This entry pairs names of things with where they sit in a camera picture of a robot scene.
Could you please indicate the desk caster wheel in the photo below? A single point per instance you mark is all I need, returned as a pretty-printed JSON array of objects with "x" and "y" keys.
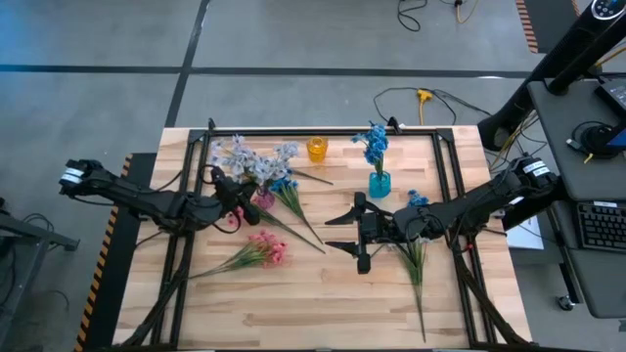
[{"x": 566, "y": 303}]

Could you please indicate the white artificial flower bunch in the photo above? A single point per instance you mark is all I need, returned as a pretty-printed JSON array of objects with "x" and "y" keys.
[
  {"x": 415, "y": 264},
  {"x": 254, "y": 163}
]

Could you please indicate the black aluminium table frame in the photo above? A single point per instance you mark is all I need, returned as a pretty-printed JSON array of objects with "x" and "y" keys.
[{"x": 420, "y": 131}]

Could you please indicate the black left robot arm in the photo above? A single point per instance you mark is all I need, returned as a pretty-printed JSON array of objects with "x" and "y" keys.
[{"x": 147, "y": 198}]

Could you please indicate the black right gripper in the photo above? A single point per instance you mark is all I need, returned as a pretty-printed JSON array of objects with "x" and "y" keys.
[{"x": 376, "y": 227}]

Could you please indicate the black frame clamp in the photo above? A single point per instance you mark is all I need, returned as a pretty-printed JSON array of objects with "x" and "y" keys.
[
  {"x": 393, "y": 124},
  {"x": 211, "y": 124}
]

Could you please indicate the blue flat device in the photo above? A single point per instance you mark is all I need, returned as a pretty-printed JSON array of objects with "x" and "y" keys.
[{"x": 617, "y": 137}]

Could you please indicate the pink glass vase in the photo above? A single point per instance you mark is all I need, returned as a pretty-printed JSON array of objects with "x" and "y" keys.
[{"x": 266, "y": 201}]

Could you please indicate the black keyboard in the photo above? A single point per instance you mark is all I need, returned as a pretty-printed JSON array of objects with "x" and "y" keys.
[{"x": 604, "y": 227}]

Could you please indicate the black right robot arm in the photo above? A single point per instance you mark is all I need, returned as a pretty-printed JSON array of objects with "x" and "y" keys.
[{"x": 469, "y": 205}]

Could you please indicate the yellow glass vase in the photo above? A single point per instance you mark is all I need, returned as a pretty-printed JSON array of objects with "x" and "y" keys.
[{"x": 317, "y": 149}]

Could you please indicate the teal glass vase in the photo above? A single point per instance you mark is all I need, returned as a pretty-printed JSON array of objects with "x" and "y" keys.
[{"x": 380, "y": 188}]

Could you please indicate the grey desk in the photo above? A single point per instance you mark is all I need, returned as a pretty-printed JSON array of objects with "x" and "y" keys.
[{"x": 557, "y": 146}]

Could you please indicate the white paper sheet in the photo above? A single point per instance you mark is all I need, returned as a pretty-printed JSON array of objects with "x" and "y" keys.
[{"x": 525, "y": 237}]

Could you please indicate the dark laptop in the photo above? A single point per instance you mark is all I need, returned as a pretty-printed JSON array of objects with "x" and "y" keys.
[{"x": 616, "y": 93}]

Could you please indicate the black tower fan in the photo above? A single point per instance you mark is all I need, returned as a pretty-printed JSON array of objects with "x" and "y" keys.
[{"x": 562, "y": 54}]

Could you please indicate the black round desk device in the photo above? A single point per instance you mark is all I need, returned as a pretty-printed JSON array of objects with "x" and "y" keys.
[{"x": 599, "y": 139}]

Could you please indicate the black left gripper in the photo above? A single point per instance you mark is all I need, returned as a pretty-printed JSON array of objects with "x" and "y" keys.
[{"x": 235, "y": 200}]

